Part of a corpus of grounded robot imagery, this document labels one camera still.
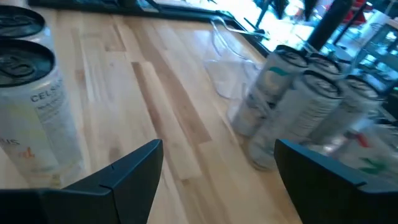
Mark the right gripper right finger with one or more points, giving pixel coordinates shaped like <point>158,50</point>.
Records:
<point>335,199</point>

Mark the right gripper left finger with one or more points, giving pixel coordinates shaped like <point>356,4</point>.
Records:
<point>93,199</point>

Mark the Celsius Peach Vibe can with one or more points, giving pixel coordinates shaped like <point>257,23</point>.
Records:
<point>373,155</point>

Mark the Celsius Arctic Vibe can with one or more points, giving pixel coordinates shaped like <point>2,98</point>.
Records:
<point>267,93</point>
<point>298,118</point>
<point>326,62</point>
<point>351,109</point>

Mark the Celsius Tropical Vibe can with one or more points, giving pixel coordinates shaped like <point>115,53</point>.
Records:
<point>37,118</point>
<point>21,21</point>

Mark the clear plastic bin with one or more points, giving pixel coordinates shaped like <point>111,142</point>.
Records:
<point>231,115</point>
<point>230,77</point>

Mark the storage bin rack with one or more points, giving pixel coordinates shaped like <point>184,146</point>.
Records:
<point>379,56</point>

